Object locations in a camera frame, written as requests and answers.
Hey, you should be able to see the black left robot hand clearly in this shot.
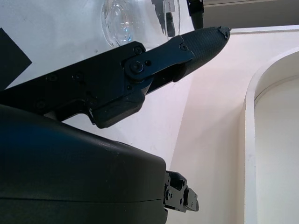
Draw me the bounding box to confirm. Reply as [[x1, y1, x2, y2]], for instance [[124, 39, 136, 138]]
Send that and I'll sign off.
[[186, 0, 205, 30]]

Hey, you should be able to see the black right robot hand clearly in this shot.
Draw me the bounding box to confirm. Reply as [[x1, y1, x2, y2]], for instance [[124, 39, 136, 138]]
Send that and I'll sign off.
[[0, 26, 232, 224]]

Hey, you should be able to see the clear glass cup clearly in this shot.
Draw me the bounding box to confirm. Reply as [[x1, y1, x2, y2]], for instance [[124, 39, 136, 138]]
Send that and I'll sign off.
[[100, 0, 183, 48]]

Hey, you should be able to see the black tape rectangle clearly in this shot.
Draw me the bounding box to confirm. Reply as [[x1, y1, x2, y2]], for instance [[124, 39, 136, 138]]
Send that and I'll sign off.
[[0, 28, 33, 91]]

